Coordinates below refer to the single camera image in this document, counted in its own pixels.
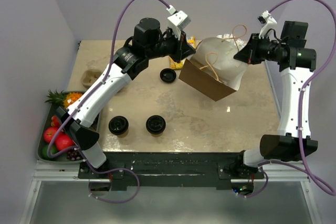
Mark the purple grapes bunch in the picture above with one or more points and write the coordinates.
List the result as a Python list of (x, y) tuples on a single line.
[(73, 155)]

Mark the orange horned melon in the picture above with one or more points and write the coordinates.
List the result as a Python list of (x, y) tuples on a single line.
[(71, 98)]

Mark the yellow snack bag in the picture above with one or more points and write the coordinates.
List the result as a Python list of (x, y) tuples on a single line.
[(179, 65)]

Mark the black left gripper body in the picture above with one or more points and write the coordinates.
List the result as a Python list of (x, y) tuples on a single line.
[(170, 45)]

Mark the brown paper bag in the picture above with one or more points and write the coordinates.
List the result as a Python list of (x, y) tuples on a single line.
[(212, 70)]

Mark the black plastic cup lid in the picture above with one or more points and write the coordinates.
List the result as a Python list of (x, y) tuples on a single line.
[(118, 125)]

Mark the small pineapple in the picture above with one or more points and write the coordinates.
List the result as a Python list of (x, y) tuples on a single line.
[(55, 97)]

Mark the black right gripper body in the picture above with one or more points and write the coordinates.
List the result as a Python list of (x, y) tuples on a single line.
[(269, 50)]

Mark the green fruit tray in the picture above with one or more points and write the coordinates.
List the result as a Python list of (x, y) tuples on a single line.
[(65, 158)]

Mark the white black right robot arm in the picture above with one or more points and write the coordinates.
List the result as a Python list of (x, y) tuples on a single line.
[(297, 64)]

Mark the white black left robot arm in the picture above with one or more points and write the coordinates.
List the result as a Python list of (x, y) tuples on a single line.
[(148, 42)]

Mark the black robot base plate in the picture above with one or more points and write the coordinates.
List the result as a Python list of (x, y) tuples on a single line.
[(162, 169)]

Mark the aluminium frame rail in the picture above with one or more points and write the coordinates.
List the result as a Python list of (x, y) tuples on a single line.
[(45, 172)]

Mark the red strawberries cluster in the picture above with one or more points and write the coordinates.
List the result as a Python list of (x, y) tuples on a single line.
[(55, 122)]

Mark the green lime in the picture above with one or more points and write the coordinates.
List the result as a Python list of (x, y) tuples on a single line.
[(47, 151)]

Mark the cardboard cup carrier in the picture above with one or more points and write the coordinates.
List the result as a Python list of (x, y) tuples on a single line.
[(89, 77)]

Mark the red apple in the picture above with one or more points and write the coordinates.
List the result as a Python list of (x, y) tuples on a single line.
[(63, 141), (49, 134)]

